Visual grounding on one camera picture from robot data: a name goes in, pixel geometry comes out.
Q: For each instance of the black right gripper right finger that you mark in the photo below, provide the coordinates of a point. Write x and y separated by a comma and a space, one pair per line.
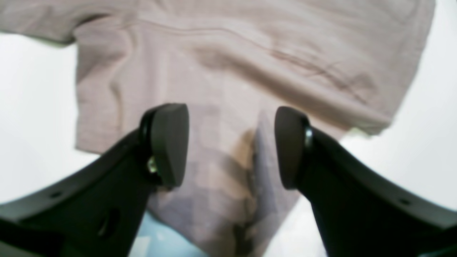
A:
358, 212

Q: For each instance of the mauve T-shirt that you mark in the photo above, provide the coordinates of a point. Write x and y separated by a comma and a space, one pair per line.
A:
346, 63

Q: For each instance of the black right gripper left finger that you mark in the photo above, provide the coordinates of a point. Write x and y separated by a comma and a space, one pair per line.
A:
97, 211

